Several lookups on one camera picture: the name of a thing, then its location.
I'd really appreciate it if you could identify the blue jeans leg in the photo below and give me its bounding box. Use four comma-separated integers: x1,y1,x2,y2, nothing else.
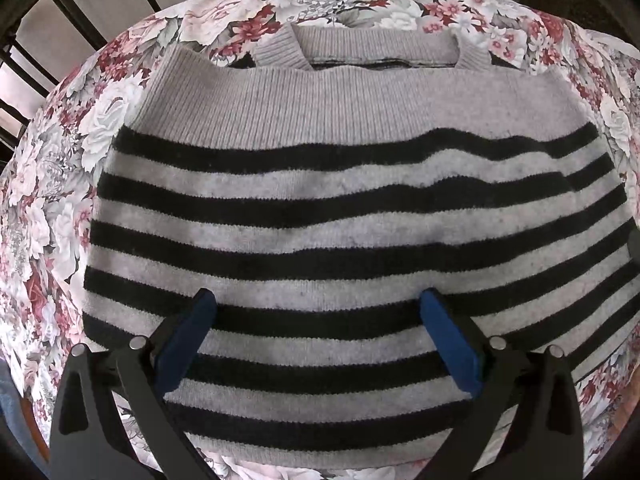
0,360,51,476

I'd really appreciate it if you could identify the black grey striped sweater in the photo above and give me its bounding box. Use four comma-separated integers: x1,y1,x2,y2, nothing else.
82,24,640,461

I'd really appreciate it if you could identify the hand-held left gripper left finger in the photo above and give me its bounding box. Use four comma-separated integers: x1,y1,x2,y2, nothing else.
48,288,218,480

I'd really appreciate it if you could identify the black metal railing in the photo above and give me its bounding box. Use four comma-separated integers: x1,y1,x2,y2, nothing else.
0,0,166,156

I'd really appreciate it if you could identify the floral tablecloth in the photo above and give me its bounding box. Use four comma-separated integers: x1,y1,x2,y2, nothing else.
0,0,640,480

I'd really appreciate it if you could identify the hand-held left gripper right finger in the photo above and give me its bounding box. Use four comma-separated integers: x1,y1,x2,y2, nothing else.
414,288,585,480

